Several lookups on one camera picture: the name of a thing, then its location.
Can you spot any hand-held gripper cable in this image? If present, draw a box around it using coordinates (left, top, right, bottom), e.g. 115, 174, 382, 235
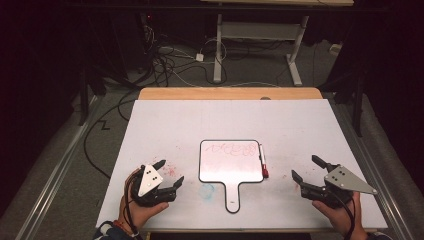
333, 191, 357, 240
123, 171, 140, 240

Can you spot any wooden table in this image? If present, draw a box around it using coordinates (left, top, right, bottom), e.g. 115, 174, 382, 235
138, 87, 378, 234

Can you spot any right hand-held gripper cable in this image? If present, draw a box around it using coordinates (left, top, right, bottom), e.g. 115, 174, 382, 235
333, 191, 357, 240

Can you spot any red whiteboard marker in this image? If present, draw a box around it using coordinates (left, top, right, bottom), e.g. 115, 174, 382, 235
258, 143, 270, 179

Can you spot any white paddle-shaped whiteboard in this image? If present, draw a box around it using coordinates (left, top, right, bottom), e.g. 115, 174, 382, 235
198, 139, 265, 214

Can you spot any aluminium floor rail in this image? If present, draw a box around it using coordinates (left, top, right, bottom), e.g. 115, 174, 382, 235
329, 99, 415, 240
14, 95, 102, 240

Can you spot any white metal desk frame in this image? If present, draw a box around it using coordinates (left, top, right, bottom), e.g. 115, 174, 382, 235
199, 0, 355, 87

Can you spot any tangle of floor cables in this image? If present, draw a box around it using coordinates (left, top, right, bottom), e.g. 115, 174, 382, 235
139, 13, 229, 88

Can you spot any left hand-held gripper cable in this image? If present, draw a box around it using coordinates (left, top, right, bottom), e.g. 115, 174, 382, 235
123, 171, 140, 240

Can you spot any white table mat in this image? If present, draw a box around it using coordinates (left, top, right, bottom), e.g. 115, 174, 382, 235
95, 98, 389, 231

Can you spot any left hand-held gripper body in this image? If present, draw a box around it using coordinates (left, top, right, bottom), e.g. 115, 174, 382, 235
130, 163, 178, 207

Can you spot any person's left hand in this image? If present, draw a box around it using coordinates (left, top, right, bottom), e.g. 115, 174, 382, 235
118, 167, 170, 232

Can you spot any black metal stand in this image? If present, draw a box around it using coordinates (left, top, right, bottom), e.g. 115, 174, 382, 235
333, 66, 368, 138
77, 64, 108, 127

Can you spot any person's right hand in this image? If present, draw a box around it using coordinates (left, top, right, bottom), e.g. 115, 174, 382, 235
312, 192, 364, 236

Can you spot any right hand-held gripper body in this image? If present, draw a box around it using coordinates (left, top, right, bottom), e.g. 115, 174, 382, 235
299, 163, 378, 209

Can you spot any black floor cable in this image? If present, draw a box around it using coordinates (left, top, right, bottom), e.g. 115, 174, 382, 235
83, 89, 141, 179

